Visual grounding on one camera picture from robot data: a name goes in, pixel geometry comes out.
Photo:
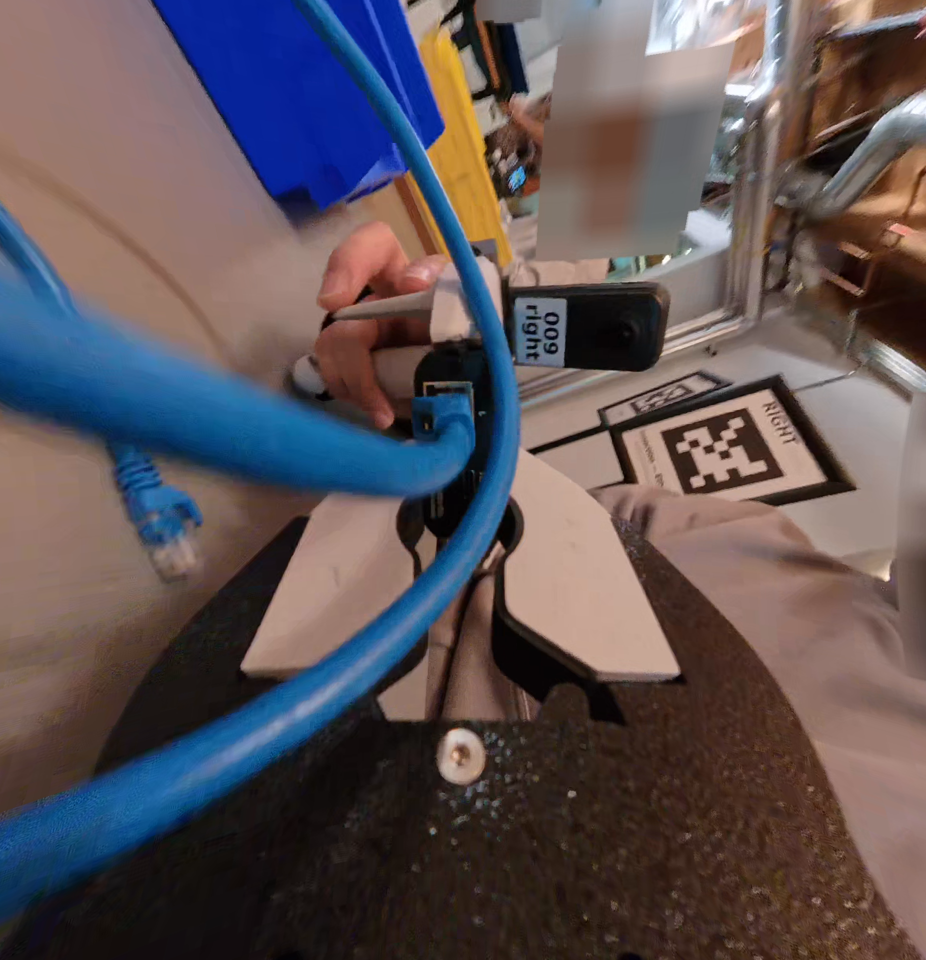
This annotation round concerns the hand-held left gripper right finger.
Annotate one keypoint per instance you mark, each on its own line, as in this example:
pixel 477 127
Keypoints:
pixel 583 592

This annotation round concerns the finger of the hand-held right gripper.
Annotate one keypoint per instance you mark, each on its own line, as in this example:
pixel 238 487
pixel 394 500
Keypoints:
pixel 448 315

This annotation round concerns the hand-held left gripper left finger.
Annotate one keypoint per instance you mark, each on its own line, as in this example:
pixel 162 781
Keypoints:
pixel 328 585

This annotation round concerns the black network splitter box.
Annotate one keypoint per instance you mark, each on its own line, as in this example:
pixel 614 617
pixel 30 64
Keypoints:
pixel 448 367

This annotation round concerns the person's right hand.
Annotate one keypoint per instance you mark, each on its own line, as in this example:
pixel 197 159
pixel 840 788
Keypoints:
pixel 365 262

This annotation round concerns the small framed marker sign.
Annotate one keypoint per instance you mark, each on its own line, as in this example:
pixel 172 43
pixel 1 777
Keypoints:
pixel 665 394

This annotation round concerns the yellow plastic bin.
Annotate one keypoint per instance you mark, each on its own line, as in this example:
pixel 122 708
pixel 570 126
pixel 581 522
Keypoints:
pixel 463 150

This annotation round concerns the large framed marker sign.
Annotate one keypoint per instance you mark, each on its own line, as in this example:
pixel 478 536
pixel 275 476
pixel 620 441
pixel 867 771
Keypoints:
pixel 733 450

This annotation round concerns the silver metal pipe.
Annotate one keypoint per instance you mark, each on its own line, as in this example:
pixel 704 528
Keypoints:
pixel 755 225

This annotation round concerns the blue plastic bin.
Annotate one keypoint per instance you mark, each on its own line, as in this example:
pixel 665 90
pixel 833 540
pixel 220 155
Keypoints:
pixel 283 90

